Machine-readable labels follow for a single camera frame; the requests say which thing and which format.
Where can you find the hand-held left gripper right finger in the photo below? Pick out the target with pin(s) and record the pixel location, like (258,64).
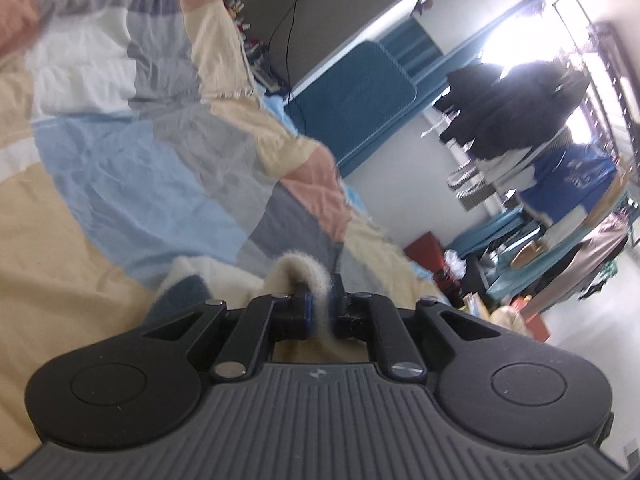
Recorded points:
(341,312)

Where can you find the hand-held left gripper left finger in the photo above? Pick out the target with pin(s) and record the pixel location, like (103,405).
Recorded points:
(302,315)

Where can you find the cream sweater with grey-blue stripes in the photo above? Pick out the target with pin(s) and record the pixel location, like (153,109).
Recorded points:
(300,272)

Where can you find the black metal clothes rack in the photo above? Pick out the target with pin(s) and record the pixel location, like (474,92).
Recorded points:
(607,75)

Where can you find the red wooden box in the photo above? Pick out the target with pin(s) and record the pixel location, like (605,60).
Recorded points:
(425,255)

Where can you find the white plastic bag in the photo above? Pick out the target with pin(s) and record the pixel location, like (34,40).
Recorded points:
(454,265)

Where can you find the stack of books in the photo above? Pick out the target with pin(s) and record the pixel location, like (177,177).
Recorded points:
(477,305)

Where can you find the light teal hanging garment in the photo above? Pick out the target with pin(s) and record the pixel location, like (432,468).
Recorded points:
(510,280)

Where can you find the black white striped garment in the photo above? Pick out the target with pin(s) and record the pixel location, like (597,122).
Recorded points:
(467,185)

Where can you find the orange cardboard box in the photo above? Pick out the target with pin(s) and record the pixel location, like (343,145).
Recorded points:
(535,327)

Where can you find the blue padded board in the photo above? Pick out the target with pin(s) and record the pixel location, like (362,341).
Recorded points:
(350,105)

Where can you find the white grey hanging garment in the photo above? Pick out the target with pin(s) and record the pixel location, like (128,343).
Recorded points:
(505,175)

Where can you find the patchwork pastel quilt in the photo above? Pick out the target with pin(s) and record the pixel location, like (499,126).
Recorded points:
(125,170)

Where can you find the beige hanging garment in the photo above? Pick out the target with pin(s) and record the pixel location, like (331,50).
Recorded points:
(590,255)

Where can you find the black hanging jacket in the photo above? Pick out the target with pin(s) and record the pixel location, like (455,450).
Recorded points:
(500,105)

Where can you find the blue white jersey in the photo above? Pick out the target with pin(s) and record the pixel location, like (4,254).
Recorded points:
(570,180)

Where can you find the blue curtain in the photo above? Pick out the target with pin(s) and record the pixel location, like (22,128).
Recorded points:
(415,45)

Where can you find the cluster of cosmetic bottles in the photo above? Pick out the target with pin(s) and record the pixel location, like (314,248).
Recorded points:
(245,30)

